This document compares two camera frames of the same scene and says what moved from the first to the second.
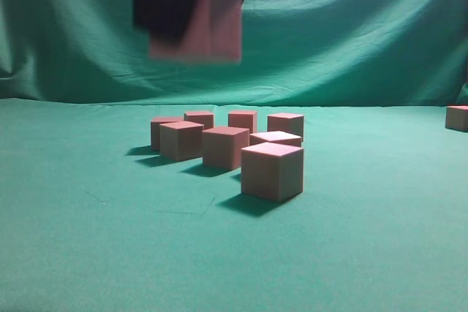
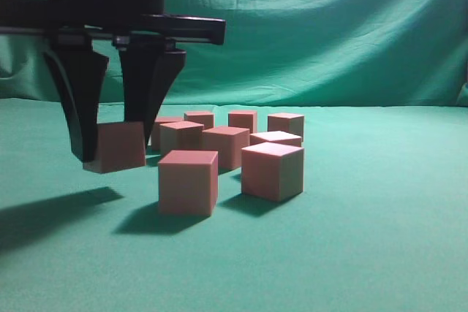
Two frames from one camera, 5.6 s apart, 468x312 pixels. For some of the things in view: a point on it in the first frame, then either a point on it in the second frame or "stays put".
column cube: x=180 y=140 stays put
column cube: x=456 y=118 → x=120 y=145
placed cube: x=246 y=119 stays put
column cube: x=213 y=34 → x=188 y=183
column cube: x=276 y=137 stays put
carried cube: x=221 y=147 stays put
